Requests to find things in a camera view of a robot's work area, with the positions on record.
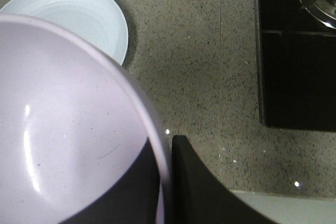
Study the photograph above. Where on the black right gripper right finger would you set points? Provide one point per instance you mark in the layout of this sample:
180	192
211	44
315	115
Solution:
199	197

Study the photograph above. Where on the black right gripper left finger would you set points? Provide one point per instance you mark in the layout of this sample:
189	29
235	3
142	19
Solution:
132	199

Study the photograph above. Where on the purple plastic bowl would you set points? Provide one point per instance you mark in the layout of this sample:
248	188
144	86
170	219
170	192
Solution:
72	123

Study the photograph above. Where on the light blue plate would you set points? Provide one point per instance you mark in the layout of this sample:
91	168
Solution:
99	22

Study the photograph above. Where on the black gas cooktop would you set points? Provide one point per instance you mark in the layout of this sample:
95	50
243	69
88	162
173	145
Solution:
296	63

